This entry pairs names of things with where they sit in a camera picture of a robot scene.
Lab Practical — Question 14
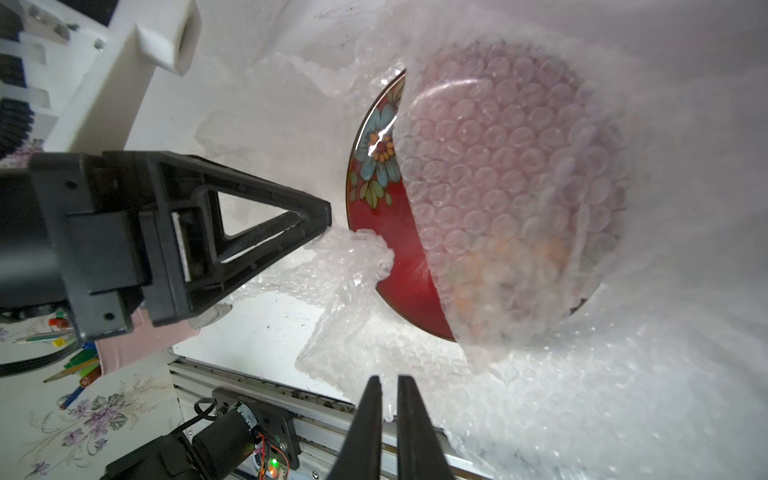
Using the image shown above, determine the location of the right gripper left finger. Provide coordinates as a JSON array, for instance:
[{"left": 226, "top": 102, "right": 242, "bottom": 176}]
[{"left": 328, "top": 376, "right": 383, "bottom": 480}]

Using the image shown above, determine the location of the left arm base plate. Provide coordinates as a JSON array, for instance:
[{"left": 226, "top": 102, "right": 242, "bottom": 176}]
[{"left": 202, "top": 388, "right": 301, "bottom": 479}]

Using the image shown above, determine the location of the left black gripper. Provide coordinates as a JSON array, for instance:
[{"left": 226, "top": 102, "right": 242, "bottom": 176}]
[{"left": 1, "top": 151, "right": 332, "bottom": 341}]

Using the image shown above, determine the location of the aluminium front rail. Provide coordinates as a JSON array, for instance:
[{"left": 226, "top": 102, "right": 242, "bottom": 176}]
[{"left": 167, "top": 353, "right": 493, "bottom": 480}]

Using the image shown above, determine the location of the bubble plate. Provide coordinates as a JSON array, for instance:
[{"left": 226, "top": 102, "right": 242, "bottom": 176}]
[{"left": 178, "top": 1, "right": 767, "bottom": 479}]

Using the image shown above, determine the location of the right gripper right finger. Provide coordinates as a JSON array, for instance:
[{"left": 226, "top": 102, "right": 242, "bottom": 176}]
[{"left": 396, "top": 375, "right": 455, "bottom": 480}]

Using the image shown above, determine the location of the red floral dinner plate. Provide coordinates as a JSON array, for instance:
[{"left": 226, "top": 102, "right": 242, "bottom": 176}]
[{"left": 346, "top": 40, "right": 627, "bottom": 346}]

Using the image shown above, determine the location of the pink pen cup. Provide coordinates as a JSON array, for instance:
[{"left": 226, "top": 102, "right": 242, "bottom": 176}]
[{"left": 11, "top": 305, "right": 202, "bottom": 412}]

